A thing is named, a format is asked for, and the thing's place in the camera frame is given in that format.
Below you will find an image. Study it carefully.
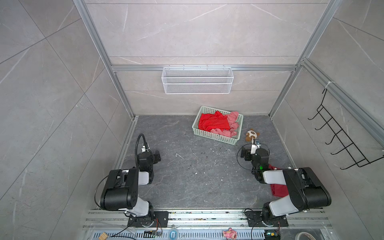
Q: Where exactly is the bright red t shirt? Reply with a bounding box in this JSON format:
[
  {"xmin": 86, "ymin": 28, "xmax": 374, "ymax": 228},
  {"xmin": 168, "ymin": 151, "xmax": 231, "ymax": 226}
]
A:
[{"xmin": 198, "ymin": 111, "xmax": 229, "ymax": 132}]

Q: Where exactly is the brown white plush toy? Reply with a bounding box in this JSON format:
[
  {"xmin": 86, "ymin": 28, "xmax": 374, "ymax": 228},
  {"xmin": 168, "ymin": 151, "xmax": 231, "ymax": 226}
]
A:
[{"xmin": 245, "ymin": 129, "xmax": 260, "ymax": 142}]

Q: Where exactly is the white tape roll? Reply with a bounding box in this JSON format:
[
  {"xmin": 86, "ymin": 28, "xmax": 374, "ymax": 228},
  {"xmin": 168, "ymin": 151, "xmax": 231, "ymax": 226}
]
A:
[{"xmin": 295, "ymin": 232, "xmax": 316, "ymax": 240}]

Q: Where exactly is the pink t shirt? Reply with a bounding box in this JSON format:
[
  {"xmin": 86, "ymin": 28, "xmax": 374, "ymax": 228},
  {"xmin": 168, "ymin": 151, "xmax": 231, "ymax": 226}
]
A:
[{"xmin": 211, "ymin": 112, "xmax": 239, "ymax": 138}]

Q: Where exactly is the black wire hook rack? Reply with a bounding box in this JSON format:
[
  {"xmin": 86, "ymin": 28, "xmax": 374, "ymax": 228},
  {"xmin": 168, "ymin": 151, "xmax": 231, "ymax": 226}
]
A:
[{"xmin": 308, "ymin": 89, "xmax": 384, "ymax": 170}]

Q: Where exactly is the black corrugated cable hose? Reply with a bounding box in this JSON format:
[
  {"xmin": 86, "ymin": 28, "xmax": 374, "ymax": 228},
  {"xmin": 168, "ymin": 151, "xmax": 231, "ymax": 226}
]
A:
[{"xmin": 134, "ymin": 133, "xmax": 148, "ymax": 168}]

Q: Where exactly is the blue white round cap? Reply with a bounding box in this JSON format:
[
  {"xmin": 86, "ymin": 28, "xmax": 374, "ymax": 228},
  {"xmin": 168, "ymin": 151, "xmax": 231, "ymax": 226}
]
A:
[{"xmin": 169, "ymin": 229, "xmax": 179, "ymax": 240}]

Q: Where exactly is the dark red folded t shirt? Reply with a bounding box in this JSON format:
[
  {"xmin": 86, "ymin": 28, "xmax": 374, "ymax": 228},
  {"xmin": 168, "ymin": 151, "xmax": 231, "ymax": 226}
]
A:
[{"xmin": 267, "ymin": 163, "xmax": 290, "ymax": 198}]

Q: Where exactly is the aluminium mounting rail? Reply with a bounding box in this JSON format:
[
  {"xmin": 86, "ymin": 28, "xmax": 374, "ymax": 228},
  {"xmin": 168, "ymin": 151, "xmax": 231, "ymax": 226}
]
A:
[{"xmin": 81, "ymin": 209, "xmax": 332, "ymax": 230}]

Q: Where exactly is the small wooden block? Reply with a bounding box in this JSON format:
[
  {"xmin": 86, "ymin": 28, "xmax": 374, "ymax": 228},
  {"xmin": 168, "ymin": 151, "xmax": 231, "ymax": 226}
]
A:
[{"xmin": 98, "ymin": 232, "xmax": 109, "ymax": 240}]

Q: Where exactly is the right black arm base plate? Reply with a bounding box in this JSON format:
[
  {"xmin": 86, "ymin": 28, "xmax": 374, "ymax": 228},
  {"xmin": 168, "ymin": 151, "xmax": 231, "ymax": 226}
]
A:
[{"xmin": 244, "ymin": 209, "xmax": 289, "ymax": 227}]

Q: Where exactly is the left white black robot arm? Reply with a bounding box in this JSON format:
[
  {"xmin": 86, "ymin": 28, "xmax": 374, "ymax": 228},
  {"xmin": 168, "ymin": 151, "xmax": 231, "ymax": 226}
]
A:
[{"xmin": 94, "ymin": 149, "xmax": 161, "ymax": 227}]

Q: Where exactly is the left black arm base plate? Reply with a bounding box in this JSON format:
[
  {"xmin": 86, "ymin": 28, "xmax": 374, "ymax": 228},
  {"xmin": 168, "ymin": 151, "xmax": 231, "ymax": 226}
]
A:
[{"xmin": 125, "ymin": 211, "xmax": 169, "ymax": 228}]

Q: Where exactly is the pink plush toy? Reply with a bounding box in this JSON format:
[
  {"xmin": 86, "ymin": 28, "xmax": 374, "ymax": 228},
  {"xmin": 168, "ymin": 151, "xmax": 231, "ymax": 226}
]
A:
[{"xmin": 223, "ymin": 228, "xmax": 238, "ymax": 240}]

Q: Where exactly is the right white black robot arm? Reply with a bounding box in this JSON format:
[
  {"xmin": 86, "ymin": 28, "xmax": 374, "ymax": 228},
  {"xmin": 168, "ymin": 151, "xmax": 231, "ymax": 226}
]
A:
[{"xmin": 236, "ymin": 144, "xmax": 332, "ymax": 227}]

